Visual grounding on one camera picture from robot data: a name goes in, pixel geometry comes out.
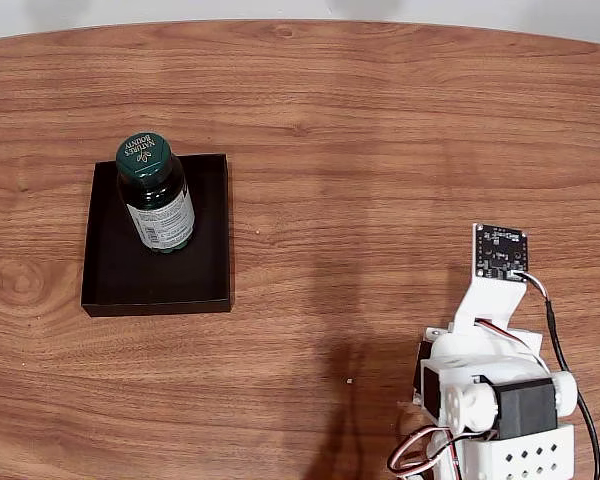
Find green pill bottle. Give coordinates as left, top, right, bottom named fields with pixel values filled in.
left=114, top=131, right=198, bottom=257

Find black shallow box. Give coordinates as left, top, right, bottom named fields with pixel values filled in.
left=80, top=152, right=236, bottom=318

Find red white black servo cable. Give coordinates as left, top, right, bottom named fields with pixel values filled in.
left=474, top=318, right=551, bottom=374

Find black camera cable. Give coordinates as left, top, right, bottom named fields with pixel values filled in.
left=515, top=271, right=600, bottom=480

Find camera board on white mount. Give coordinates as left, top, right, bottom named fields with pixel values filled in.
left=451, top=222, right=529, bottom=342

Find looped servo cable bundle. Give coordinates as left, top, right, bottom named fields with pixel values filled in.
left=385, top=426, right=462, bottom=480

